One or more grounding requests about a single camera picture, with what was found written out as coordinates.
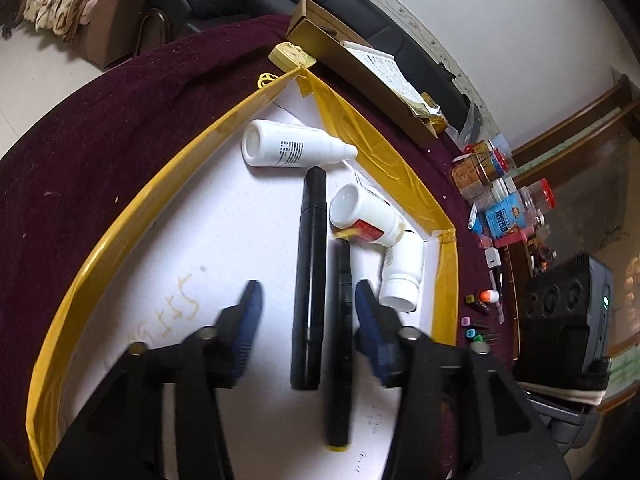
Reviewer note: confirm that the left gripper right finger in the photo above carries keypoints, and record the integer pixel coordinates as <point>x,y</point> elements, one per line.
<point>498,433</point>

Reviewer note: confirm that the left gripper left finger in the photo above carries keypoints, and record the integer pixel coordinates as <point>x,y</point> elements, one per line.
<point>118,433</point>

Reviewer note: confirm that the black marker pink cap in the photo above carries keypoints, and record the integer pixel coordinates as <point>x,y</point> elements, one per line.
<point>467,322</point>

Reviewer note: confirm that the white pill bottle ribbed cap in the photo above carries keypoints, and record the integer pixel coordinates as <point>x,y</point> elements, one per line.
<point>402,273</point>

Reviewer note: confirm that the thin black pen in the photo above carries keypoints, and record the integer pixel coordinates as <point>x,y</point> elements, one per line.
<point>310,285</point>

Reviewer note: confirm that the white bottle red label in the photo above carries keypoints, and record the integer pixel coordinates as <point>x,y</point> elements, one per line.
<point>372,219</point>

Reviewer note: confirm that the white spray bottle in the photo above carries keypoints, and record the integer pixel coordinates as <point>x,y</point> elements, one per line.
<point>266,143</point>

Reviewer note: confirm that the black marker green cap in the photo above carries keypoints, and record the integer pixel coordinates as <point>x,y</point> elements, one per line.
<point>472,334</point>

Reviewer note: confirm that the black marker yellow cap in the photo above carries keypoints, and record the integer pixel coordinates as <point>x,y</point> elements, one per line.
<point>478,306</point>

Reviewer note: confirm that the wooden sideboard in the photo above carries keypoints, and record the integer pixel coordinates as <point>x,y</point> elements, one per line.
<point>522,260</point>

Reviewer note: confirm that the small bottle orange cap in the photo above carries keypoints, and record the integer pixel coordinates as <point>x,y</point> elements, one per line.
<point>489,296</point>

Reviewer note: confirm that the white utility knife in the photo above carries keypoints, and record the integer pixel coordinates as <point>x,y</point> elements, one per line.
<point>496,273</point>

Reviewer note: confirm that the white power adapter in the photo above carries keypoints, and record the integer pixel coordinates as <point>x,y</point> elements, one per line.
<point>492,257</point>

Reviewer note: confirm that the red lid clear jar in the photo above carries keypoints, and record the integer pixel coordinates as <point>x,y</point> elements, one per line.
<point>537,199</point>

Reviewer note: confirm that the orange toothpick jar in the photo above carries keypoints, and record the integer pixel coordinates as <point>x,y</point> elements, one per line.
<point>477,168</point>

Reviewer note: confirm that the maroon velvet tablecloth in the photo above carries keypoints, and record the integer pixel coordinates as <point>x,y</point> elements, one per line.
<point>68,179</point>

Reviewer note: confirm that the yellow taped white tray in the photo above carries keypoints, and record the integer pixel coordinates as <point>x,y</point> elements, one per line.
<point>184,249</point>

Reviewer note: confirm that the brown cardboard box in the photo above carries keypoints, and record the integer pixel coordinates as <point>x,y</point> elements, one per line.
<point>374,73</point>

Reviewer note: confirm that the small gold tin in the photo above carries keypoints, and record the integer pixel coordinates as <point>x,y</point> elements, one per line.
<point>287,56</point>

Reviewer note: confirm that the maroon armchair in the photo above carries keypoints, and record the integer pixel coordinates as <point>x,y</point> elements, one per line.
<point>120,29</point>

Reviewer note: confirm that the black leather sofa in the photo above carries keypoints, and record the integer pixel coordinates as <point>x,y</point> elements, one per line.
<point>381,24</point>

